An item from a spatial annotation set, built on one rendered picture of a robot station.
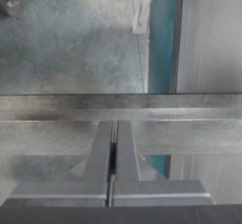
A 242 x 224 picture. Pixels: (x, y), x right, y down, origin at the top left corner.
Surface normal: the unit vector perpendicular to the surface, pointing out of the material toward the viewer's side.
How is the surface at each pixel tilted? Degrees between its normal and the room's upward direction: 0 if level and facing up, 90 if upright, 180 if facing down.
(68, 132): 0
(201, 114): 75
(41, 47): 0
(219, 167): 0
